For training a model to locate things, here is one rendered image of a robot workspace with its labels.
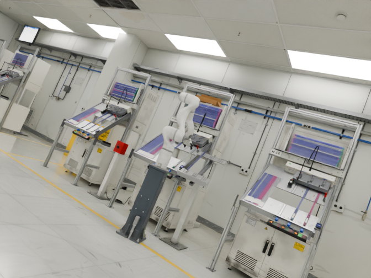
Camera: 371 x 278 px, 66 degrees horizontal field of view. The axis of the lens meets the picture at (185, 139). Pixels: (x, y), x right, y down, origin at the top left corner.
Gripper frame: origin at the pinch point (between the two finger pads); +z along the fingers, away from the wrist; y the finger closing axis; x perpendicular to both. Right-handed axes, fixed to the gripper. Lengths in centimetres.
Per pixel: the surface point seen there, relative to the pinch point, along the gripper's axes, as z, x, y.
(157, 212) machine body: 62, 62, 15
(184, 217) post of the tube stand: 35, 64, -34
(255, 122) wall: 93, -181, -1
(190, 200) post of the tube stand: 24, 48, -33
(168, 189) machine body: 44, 38, 12
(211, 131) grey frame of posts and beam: 7.8, -43.8, -3.8
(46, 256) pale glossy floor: -75, 178, -33
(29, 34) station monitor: -45, -103, 491
